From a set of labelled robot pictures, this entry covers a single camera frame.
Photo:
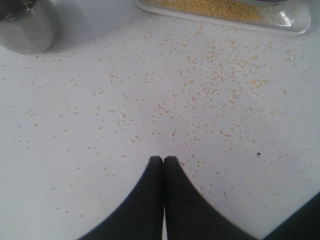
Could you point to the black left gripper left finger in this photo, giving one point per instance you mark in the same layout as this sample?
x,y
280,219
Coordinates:
x,y
140,216

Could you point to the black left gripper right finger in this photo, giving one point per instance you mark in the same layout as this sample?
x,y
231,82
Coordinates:
x,y
188,216

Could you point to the stainless steel cup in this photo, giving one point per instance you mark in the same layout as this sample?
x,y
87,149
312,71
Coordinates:
x,y
28,27

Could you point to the yellow sieved millet grains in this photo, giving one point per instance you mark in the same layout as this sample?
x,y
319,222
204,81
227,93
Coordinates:
x,y
223,9

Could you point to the white plastic tray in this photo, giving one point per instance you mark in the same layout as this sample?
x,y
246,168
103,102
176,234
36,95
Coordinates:
x,y
292,18

